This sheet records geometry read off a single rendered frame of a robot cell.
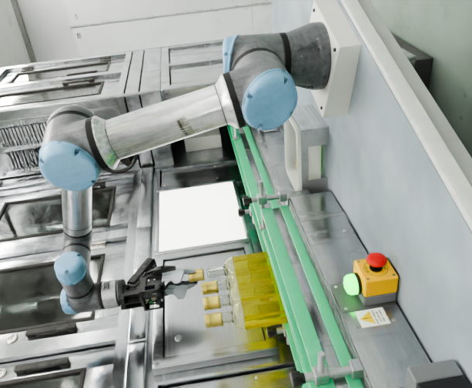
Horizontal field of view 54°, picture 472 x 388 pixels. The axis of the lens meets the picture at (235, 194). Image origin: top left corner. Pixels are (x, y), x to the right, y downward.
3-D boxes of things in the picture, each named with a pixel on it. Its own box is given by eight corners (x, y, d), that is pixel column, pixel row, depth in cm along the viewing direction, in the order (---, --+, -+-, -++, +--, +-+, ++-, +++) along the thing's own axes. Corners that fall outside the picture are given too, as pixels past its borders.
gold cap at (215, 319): (222, 318, 120) (205, 321, 120) (220, 308, 118) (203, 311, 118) (223, 329, 117) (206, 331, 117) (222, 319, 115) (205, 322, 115)
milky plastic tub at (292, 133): (310, 166, 155) (285, 170, 155) (310, 103, 143) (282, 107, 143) (326, 194, 141) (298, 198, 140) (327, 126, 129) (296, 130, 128)
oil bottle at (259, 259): (295, 260, 138) (224, 272, 136) (295, 245, 135) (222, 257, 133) (300, 272, 133) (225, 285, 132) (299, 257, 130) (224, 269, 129)
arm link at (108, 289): (108, 296, 134) (102, 274, 130) (125, 292, 134) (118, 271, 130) (106, 314, 127) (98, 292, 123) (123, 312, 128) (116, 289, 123)
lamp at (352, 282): (354, 283, 101) (340, 285, 100) (355, 268, 98) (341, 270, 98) (361, 298, 97) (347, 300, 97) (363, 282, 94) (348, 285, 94)
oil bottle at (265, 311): (311, 303, 123) (231, 316, 122) (311, 287, 120) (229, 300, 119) (316, 319, 119) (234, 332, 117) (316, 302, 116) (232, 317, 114)
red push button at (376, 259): (363, 264, 98) (363, 252, 96) (381, 262, 98) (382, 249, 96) (369, 277, 94) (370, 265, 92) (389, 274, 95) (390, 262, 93)
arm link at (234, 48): (273, 23, 107) (215, 27, 106) (289, 47, 97) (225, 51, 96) (271, 71, 115) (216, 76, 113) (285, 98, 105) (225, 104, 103)
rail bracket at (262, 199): (285, 222, 143) (245, 228, 142) (283, 175, 134) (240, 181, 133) (287, 228, 140) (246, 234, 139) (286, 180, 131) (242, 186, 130)
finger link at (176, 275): (196, 282, 126) (164, 292, 127) (195, 269, 131) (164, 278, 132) (192, 275, 125) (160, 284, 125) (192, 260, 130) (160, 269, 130)
